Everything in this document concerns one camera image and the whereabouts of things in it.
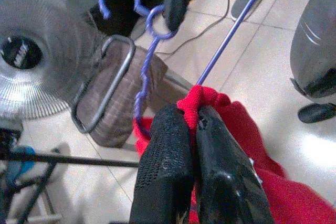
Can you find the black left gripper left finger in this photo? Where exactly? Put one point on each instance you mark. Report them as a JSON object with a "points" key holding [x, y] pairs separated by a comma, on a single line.
{"points": [[165, 161]]}

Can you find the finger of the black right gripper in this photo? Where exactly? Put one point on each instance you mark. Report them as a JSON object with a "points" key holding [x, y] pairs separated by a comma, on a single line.
{"points": [[177, 1]]}

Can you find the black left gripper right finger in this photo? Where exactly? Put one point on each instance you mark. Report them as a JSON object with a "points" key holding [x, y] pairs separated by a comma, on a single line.
{"points": [[225, 176]]}

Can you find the red knit garment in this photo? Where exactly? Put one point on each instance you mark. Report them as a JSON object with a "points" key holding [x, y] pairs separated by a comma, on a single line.
{"points": [[288, 195]]}

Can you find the black bag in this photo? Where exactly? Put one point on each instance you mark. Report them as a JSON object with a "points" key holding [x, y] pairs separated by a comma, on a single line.
{"points": [[123, 3]]}

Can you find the brown mesh wastebasket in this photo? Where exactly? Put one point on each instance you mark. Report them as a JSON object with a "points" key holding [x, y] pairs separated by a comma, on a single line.
{"points": [[118, 108]]}

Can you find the silver metal leg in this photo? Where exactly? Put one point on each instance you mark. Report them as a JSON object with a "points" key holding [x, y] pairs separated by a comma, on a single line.
{"points": [[178, 79]]}

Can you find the blue bundle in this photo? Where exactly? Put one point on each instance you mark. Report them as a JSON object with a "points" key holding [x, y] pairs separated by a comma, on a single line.
{"points": [[25, 153]]}

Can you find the grey electric fan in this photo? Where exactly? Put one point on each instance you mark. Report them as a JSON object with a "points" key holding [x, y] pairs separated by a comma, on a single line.
{"points": [[39, 51]]}

